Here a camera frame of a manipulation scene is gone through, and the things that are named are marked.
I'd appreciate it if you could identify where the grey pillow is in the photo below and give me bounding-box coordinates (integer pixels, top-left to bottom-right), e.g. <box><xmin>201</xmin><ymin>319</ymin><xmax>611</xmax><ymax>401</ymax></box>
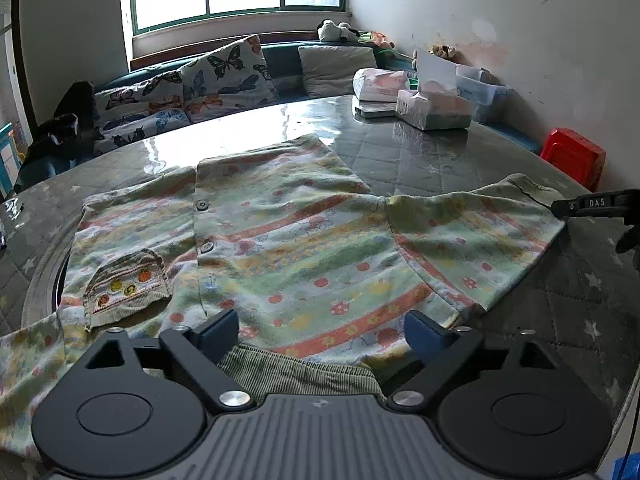
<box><xmin>298</xmin><ymin>45</ymin><xmax>379</xmax><ymax>99</ymax></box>

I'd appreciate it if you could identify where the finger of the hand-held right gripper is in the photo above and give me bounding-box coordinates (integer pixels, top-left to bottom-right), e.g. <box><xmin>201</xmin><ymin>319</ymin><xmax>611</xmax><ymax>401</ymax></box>
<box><xmin>616</xmin><ymin>224</ymin><xmax>640</xmax><ymax>256</ymax></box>
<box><xmin>551</xmin><ymin>190</ymin><xmax>640</xmax><ymax>222</ymax></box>

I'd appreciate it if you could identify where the large butterfly print pillow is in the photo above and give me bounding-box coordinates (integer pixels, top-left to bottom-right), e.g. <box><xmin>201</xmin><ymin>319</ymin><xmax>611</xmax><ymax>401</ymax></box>
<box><xmin>181</xmin><ymin>35</ymin><xmax>280</xmax><ymax>125</ymax></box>

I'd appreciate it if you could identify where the pink and green tissue box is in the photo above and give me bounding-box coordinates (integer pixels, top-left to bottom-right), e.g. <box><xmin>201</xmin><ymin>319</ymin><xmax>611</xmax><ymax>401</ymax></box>
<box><xmin>396</xmin><ymin>88</ymin><xmax>472</xmax><ymax>131</ymax></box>

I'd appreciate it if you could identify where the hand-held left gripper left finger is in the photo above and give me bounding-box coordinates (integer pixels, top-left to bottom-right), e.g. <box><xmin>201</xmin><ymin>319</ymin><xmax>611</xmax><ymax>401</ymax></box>
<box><xmin>82</xmin><ymin>309</ymin><xmax>252</xmax><ymax>414</ymax></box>

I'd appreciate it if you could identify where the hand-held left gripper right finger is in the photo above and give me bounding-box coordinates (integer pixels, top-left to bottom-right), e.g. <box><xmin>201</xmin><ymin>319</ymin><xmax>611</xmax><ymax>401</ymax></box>
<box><xmin>386</xmin><ymin>311</ymin><xmax>569</xmax><ymax>414</ymax></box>

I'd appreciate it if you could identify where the soft tissue pack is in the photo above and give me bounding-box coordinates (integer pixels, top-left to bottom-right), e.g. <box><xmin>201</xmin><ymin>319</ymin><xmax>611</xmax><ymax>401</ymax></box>
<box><xmin>352</xmin><ymin>67</ymin><xmax>411</xmax><ymax>102</ymax></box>

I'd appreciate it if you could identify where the red plastic stool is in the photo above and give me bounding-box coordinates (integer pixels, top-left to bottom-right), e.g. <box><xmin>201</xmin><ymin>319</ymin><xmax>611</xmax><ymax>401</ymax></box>
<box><xmin>539</xmin><ymin>127</ymin><xmax>607</xmax><ymax>192</ymax></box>

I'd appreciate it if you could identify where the light blue children's table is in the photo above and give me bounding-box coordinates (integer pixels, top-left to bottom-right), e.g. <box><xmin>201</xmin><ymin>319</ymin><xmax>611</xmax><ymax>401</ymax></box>
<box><xmin>0</xmin><ymin>120</ymin><xmax>27</xmax><ymax>200</ymax></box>

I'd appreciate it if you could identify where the white card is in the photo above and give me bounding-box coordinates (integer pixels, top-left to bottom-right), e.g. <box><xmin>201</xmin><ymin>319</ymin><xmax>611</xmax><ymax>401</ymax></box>
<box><xmin>416</xmin><ymin>49</ymin><xmax>457</xmax><ymax>94</ymax></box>

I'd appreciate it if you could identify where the dark clothes pile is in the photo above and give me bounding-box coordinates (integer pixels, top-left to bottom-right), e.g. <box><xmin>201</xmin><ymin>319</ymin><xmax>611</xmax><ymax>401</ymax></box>
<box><xmin>14</xmin><ymin>81</ymin><xmax>102</xmax><ymax>194</ymax></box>

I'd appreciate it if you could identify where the panda plush toy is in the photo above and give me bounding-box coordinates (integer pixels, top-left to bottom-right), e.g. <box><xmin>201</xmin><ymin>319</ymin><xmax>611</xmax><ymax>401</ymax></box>
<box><xmin>318</xmin><ymin>19</ymin><xmax>362</xmax><ymax>44</ymax></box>

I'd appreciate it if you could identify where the patterned green striped shirt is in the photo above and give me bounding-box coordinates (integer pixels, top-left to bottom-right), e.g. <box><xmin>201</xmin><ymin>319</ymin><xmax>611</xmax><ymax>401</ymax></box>
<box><xmin>0</xmin><ymin>132</ymin><xmax>568</xmax><ymax>461</ymax></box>

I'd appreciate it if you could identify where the blue cushioned bench sofa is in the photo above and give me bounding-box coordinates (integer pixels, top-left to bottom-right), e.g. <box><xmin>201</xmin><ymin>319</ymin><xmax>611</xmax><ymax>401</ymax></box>
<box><xmin>14</xmin><ymin>40</ymin><xmax>543</xmax><ymax>196</ymax></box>

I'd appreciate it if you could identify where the clear plastic storage box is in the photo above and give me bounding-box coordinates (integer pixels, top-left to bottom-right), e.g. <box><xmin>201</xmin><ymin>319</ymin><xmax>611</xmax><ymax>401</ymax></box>
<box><xmin>454</xmin><ymin>63</ymin><xmax>517</xmax><ymax>124</ymax></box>

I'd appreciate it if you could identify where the orange and green toy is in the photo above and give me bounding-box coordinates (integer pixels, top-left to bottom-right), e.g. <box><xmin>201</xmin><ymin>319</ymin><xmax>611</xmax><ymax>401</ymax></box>
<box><xmin>359</xmin><ymin>31</ymin><xmax>397</xmax><ymax>50</ymax></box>

